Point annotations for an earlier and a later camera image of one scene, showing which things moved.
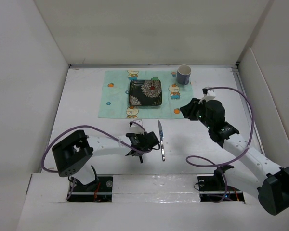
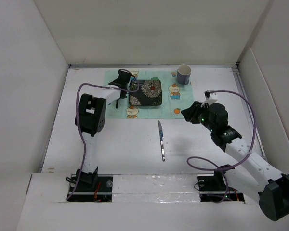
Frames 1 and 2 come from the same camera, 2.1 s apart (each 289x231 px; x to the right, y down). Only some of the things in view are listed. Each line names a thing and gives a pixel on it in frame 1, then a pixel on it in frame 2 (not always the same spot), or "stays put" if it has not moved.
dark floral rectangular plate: x=145 y=92 stays put
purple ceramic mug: x=183 y=73 stays put
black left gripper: x=137 y=135 to x=123 y=96
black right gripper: x=188 y=110 stays put
